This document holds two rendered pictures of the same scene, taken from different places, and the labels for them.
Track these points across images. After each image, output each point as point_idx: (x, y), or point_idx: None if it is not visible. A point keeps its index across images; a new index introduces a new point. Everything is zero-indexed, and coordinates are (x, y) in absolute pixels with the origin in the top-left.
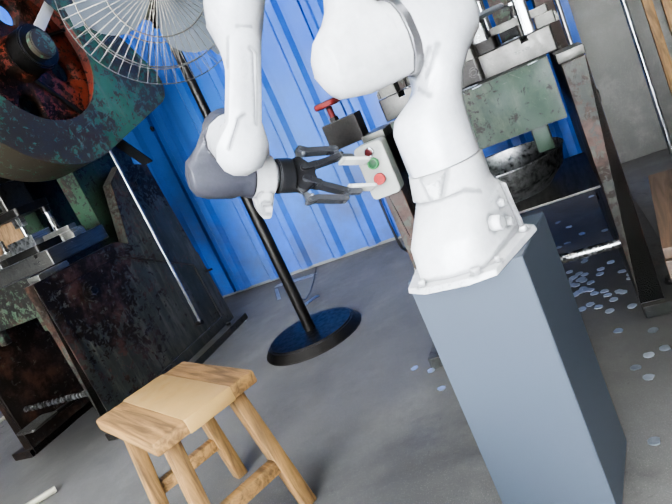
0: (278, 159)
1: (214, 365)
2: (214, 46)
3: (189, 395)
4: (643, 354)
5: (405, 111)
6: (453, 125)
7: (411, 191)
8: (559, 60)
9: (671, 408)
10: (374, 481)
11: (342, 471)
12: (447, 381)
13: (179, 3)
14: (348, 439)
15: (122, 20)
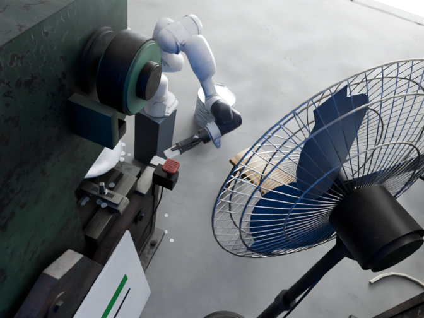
0: (204, 129)
1: (248, 176)
2: (269, 249)
3: (252, 161)
4: None
5: (163, 75)
6: None
7: (168, 94)
8: None
9: None
10: (200, 185)
11: (211, 196)
12: (162, 218)
13: (304, 203)
14: (207, 211)
15: (355, 171)
